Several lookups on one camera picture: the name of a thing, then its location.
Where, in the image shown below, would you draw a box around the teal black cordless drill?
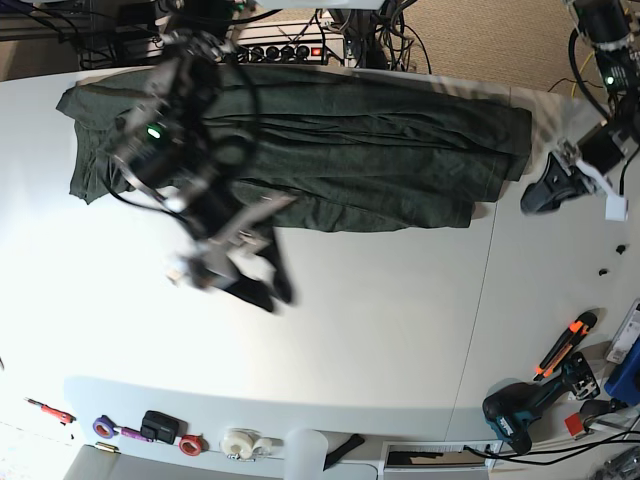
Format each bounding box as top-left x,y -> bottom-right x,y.
482,352 -> 600,455

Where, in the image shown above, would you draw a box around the dark green t-shirt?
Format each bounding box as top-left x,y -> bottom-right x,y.
55,64 -> 534,234

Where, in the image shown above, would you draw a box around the red screwdriver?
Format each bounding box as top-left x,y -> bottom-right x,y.
24,397 -> 76,425

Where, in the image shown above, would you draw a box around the black action camera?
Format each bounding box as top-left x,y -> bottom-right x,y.
140,410 -> 180,444

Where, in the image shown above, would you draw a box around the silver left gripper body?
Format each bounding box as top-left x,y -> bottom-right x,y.
577,122 -> 639,175

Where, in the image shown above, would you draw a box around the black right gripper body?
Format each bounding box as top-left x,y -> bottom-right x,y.
174,179 -> 244,239

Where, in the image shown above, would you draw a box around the blue box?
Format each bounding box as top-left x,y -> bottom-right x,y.
604,341 -> 639,406

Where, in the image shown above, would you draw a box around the white tape dispenser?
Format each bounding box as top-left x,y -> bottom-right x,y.
219,428 -> 284,462

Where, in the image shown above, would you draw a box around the red tape roll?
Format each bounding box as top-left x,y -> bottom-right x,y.
178,435 -> 206,457

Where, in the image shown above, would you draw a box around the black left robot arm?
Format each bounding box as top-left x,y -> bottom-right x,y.
520,0 -> 639,221

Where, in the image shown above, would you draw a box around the purple marker pen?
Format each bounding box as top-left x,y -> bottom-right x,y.
115,427 -> 153,443

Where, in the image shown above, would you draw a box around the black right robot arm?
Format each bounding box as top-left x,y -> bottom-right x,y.
110,29 -> 296,312

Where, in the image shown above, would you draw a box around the yellow cable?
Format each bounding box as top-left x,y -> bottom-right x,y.
567,47 -> 596,99

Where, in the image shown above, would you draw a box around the white power strip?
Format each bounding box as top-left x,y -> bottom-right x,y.
149,19 -> 351,65

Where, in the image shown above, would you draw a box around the purple tape roll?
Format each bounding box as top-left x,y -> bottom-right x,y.
92,415 -> 117,439

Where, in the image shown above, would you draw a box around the orange black utility knife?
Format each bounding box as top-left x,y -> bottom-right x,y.
533,311 -> 598,382

